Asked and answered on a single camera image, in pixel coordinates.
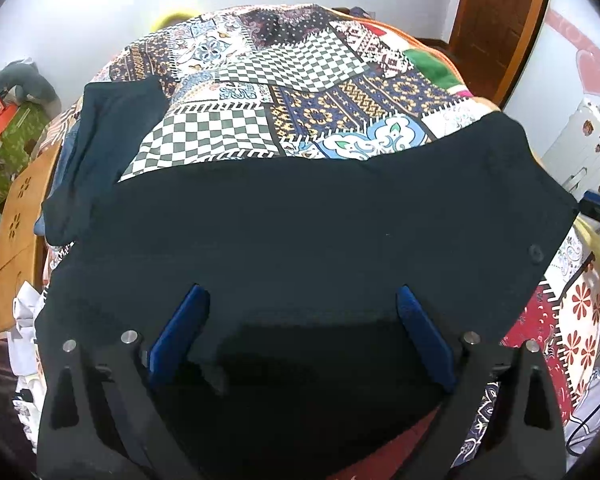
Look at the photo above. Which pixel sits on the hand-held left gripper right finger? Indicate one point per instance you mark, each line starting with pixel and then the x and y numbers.
pixel 425 335

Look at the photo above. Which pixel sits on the orange box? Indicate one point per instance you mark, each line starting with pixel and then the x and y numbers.
pixel 2 127

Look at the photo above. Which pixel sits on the green storage box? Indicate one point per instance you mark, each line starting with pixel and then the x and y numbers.
pixel 15 135

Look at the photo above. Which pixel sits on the blue jeans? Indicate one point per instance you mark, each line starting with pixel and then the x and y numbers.
pixel 65 160

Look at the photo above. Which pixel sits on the white crumpled cloth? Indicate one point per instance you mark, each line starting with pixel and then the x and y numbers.
pixel 25 340

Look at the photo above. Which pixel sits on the wooden lap desk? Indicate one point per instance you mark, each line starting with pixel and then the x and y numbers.
pixel 15 240

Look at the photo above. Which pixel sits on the green red fleece blanket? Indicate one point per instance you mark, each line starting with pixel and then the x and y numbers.
pixel 430 67

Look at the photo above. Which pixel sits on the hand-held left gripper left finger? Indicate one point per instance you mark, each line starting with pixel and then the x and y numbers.
pixel 180 332

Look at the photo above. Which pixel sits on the patchwork printed blanket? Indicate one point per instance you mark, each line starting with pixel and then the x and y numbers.
pixel 305 105

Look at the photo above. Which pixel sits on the yellow bed headboard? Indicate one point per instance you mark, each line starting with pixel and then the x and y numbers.
pixel 172 16

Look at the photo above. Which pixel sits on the black pants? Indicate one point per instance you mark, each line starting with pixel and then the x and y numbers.
pixel 305 240

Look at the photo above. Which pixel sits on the dark folded garment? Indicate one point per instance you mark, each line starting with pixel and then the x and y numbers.
pixel 115 130

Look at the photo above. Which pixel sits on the grey plush toy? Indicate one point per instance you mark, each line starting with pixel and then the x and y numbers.
pixel 30 85

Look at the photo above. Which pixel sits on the wooden door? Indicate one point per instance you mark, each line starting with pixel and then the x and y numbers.
pixel 500 20

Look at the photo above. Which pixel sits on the white cabinet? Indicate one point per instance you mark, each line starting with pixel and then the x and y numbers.
pixel 585 145

